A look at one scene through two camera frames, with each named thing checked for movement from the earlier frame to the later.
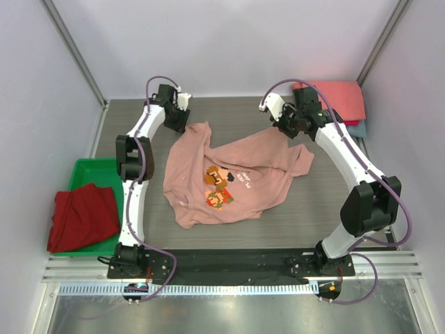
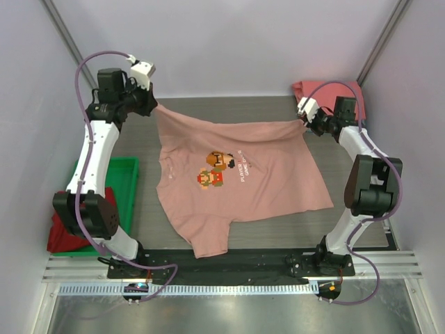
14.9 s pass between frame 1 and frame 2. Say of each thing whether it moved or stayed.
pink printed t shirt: moved
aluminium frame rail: stayed
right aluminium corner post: stayed
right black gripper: moved
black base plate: stayed
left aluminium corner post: stayed
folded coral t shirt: stayed
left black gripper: moved
